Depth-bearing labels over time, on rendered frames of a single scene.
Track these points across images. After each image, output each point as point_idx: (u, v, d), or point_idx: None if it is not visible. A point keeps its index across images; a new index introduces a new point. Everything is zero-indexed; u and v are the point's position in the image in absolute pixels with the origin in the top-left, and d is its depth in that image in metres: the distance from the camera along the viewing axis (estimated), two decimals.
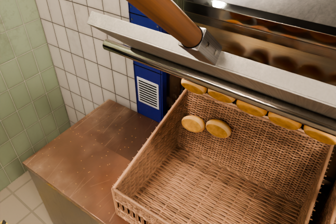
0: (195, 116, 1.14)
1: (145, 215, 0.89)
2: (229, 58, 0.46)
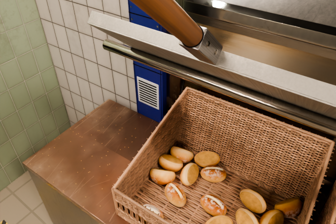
0: (146, 222, 0.96)
1: (145, 215, 0.89)
2: (230, 58, 0.46)
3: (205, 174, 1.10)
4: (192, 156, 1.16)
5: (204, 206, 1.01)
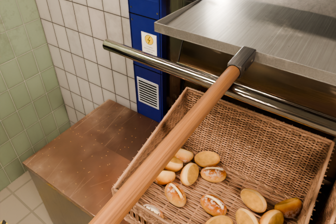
0: (146, 222, 0.96)
1: (145, 215, 0.89)
2: (263, 56, 0.67)
3: (205, 174, 1.10)
4: (192, 156, 1.16)
5: (204, 206, 1.01)
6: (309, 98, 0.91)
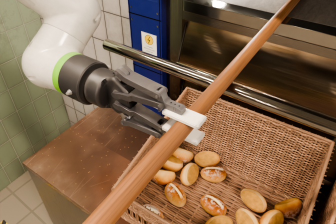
0: (146, 222, 0.96)
1: (145, 215, 0.89)
2: None
3: (205, 174, 1.10)
4: (192, 156, 1.16)
5: (204, 206, 1.01)
6: (309, 98, 0.91)
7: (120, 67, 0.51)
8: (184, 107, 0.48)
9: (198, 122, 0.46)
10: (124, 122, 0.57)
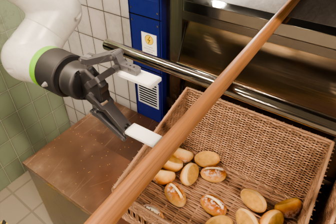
0: (146, 222, 0.96)
1: (145, 215, 0.89)
2: None
3: (205, 174, 1.10)
4: (192, 156, 1.16)
5: (204, 206, 1.01)
6: (309, 98, 0.91)
7: (83, 55, 0.53)
8: (139, 68, 0.47)
9: (151, 82, 0.46)
10: (94, 113, 0.60)
